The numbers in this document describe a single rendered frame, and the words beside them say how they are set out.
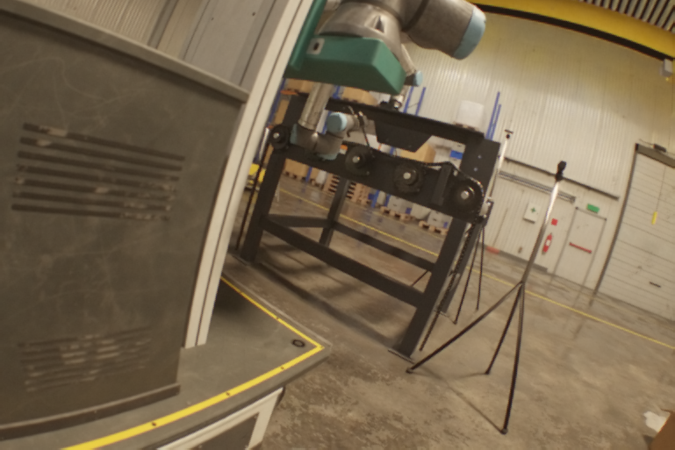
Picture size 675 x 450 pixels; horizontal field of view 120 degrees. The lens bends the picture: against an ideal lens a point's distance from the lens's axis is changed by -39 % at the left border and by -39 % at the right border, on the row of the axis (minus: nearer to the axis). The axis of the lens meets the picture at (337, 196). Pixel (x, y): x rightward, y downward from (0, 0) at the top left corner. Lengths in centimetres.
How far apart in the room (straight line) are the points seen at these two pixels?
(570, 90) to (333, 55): 1128
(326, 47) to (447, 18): 29
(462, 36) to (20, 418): 106
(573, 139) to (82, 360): 1127
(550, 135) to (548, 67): 241
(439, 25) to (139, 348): 83
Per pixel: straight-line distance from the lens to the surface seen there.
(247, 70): 63
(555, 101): 1151
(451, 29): 78
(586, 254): 1091
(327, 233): 289
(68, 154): 35
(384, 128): 177
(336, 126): 144
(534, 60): 1208
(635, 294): 1169
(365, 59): 61
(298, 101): 212
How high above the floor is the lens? 78
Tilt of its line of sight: 5 degrees down
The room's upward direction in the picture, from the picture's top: 19 degrees clockwise
